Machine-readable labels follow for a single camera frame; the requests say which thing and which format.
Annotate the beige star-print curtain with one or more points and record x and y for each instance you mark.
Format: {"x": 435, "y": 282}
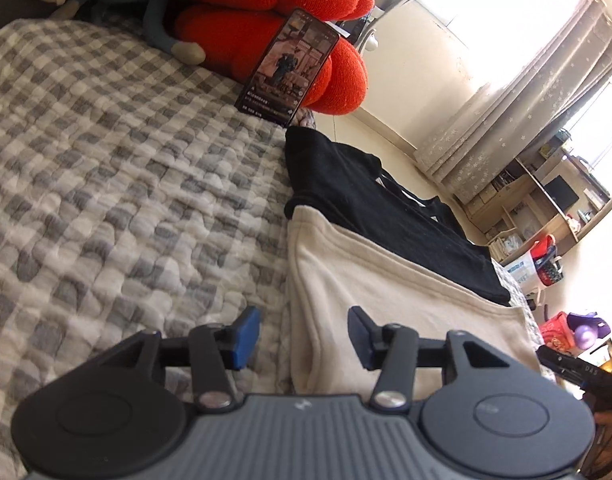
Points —
{"x": 511, "y": 125}

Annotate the wooden computer desk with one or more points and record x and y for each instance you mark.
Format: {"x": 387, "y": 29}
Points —
{"x": 526, "y": 215}

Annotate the purple toy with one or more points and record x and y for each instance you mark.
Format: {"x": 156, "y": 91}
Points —
{"x": 593, "y": 320}

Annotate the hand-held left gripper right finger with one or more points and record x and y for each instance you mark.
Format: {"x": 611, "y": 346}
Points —
{"x": 361, "y": 337}

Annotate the cream and black sweatshirt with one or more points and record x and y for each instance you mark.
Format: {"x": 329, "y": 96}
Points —
{"x": 386, "y": 280}

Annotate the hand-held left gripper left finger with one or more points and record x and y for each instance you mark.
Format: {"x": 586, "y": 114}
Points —
{"x": 248, "y": 337}

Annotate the dark patterned gift bag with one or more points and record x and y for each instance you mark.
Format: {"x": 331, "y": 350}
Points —
{"x": 551, "y": 270}

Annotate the white shopping bag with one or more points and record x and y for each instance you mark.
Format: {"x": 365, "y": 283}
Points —
{"x": 521, "y": 270}

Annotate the black smartphone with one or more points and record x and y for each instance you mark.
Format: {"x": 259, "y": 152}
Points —
{"x": 286, "y": 67}

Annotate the grey checked quilted blanket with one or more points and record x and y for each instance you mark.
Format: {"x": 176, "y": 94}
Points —
{"x": 111, "y": 240}

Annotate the white office chair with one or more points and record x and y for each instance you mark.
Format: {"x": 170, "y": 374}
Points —
{"x": 373, "y": 35}

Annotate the black monitor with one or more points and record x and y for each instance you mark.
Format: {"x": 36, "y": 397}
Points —
{"x": 561, "y": 192}

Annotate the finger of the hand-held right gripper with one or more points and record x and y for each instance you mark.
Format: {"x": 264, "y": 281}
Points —
{"x": 556, "y": 358}

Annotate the red printed round box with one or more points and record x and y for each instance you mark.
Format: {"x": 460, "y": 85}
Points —
{"x": 556, "y": 330}

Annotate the grey gingham sheet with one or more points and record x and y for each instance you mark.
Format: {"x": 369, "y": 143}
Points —
{"x": 86, "y": 60}

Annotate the black paper bag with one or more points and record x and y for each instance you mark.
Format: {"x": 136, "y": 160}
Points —
{"x": 356, "y": 30}

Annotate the purple ball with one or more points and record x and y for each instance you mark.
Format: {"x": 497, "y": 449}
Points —
{"x": 586, "y": 337}

